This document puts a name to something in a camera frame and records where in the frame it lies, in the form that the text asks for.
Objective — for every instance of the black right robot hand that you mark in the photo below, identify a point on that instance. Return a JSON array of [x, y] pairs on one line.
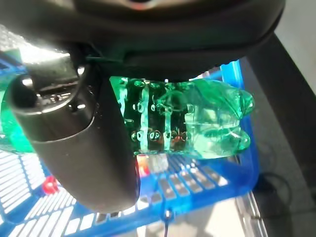
[[81, 148]]

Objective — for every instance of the water bottle red label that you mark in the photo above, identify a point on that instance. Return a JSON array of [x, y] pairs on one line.
[[50, 185]]

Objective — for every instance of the green soda bottle yellow cap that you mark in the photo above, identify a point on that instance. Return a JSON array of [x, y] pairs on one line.
[[197, 118]]

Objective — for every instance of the blue plastic shopping basket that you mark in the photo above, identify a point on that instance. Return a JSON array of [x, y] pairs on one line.
[[222, 192]]

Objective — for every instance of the black drink shelf clear rail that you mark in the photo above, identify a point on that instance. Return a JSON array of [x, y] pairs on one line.
[[291, 111]]

